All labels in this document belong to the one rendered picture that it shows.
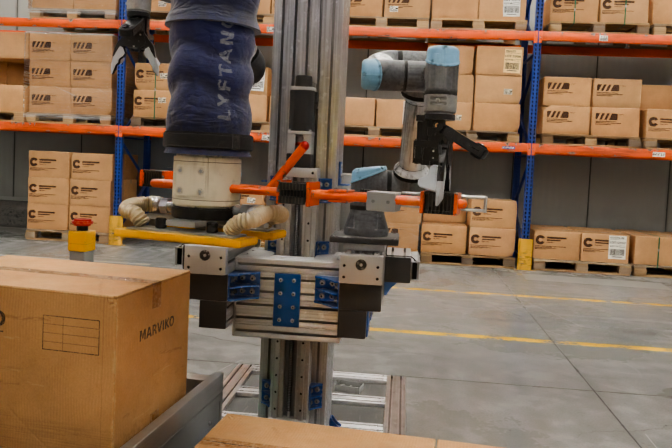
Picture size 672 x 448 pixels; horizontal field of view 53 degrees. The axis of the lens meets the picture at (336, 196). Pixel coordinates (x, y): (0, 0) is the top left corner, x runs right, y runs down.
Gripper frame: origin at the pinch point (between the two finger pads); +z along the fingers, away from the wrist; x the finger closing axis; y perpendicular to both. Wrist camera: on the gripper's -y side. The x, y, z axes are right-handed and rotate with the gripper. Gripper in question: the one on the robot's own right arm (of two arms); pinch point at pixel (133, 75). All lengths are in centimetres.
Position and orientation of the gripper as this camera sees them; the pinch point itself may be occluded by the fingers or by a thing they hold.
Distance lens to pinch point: 227.5
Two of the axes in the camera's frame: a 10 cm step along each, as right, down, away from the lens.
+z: -0.5, 10.0, 0.5
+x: -9.9, -0.5, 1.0
